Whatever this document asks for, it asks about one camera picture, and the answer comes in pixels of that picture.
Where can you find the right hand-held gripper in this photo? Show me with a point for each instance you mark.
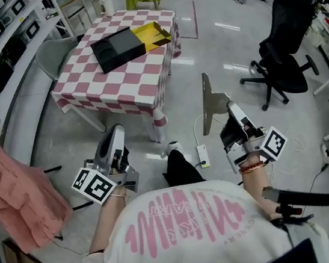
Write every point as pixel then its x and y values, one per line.
pixel 272 143

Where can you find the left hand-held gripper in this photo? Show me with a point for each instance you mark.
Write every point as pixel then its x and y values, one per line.
pixel 94 186

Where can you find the black container box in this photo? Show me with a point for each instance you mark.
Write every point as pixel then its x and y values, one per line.
pixel 124 50

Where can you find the yellow container drawer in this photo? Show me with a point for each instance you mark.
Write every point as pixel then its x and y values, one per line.
pixel 146 34

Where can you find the person's right forearm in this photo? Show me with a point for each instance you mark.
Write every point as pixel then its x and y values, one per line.
pixel 255 185

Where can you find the person's left forearm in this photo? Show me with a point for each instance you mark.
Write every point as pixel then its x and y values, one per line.
pixel 107 224

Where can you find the pink checked tablecloth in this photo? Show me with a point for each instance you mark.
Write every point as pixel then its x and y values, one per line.
pixel 110 90

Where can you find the gold bangle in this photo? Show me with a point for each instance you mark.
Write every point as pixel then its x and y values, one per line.
pixel 118 194

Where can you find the white power strip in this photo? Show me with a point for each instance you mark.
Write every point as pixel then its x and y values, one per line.
pixel 203 154

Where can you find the person's white shoe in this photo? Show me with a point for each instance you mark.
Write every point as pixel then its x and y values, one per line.
pixel 175 146

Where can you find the black plug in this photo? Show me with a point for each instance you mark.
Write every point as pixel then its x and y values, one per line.
pixel 201 163

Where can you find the person's black trouser leg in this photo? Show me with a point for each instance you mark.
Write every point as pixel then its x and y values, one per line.
pixel 181 168

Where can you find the black office chair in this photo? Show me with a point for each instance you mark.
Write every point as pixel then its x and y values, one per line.
pixel 289 49

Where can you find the grey plastic chair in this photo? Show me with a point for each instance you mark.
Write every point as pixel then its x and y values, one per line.
pixel 51 57

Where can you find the black bar device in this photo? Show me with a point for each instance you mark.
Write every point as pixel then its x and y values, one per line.
pixel 307 197

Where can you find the pink jacket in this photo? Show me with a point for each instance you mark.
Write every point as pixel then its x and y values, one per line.
pixel 19 197

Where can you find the person's white printed shirt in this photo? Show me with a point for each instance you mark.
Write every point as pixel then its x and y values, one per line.
pixel 183 240

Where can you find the white shelf unit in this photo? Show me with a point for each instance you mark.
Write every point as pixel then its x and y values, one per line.
pixel 0 90

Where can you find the beige chair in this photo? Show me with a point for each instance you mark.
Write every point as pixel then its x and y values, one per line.
pixel 75 14

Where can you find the white lidded paper cup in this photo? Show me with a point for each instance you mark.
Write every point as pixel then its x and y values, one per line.
pixel 106 3

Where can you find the white canister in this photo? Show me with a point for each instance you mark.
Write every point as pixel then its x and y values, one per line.
pixel 95 3

